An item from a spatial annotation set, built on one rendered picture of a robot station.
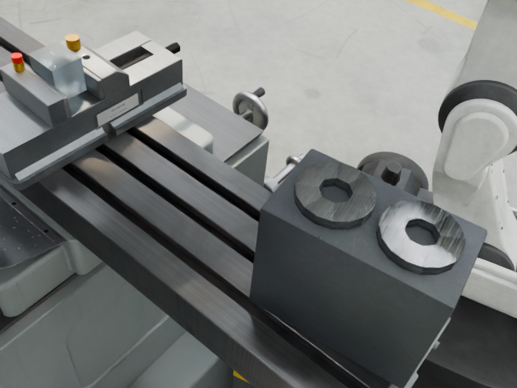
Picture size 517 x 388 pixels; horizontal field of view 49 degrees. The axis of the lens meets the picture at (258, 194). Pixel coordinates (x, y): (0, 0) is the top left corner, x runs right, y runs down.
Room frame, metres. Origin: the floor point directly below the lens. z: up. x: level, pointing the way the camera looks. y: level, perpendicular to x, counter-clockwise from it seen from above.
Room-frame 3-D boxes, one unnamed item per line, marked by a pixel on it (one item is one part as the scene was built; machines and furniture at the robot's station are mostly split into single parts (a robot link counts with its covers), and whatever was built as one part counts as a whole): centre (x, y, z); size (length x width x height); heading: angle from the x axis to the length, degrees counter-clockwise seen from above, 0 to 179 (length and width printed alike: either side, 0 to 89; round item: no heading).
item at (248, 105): (1.12, 0.07, 0.63); 0.16 x 0.12 x 0.12; 146
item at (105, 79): (0.74, 0.29, 1.02); 0.12 x 0.06 x 0.04; 54
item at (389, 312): (0.40, -0.13, 1.03); 0.22 x 0.12 x 0.20; 63
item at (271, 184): (1.07, -0.07, 0.51); 0.22 x 0.06 x 0.06; 146
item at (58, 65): (0.70, 0.33, 1.03); 0.06 x 0.05 x 0.06; 54
